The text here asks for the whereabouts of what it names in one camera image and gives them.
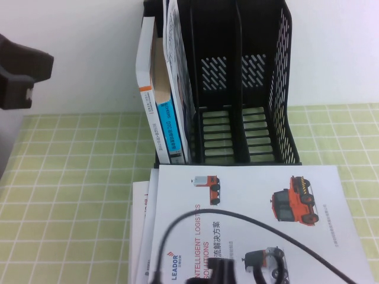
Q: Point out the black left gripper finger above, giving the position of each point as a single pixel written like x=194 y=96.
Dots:
x=14 y=93
x=26 y=62

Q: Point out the white red logistics brochure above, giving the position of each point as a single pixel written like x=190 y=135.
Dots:
x=251 y=192

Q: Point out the white book orange band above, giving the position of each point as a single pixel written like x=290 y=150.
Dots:
x=145 y=59

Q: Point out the blue spine book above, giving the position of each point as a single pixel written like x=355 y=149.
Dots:
x=170 y=127

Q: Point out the black plastic book holder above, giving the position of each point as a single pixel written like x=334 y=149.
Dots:
x=240 y=88

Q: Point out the green checked tablecloth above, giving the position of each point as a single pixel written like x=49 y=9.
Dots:
x=74 y=192

